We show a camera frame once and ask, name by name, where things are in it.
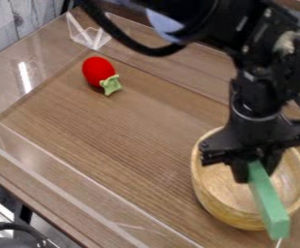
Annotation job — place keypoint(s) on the black metal table frame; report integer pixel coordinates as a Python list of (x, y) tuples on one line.
[(37, 233)]

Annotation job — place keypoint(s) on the green rectangular block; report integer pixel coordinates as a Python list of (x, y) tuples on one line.
[(273, 211)]

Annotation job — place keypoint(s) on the red plush strawberry toy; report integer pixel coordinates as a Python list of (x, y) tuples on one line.
[(101, 74)]

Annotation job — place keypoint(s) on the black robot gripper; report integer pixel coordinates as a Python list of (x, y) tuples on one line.
[(250, 139)]

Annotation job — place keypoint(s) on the clear acrylic corner bracket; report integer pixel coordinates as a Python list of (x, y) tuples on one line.
[(91, 37)]

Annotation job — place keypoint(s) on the light brown wooden bowl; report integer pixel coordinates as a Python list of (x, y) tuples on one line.
[(229, 200)]

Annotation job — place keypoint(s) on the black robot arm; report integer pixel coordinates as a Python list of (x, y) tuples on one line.
[(259, 34)]

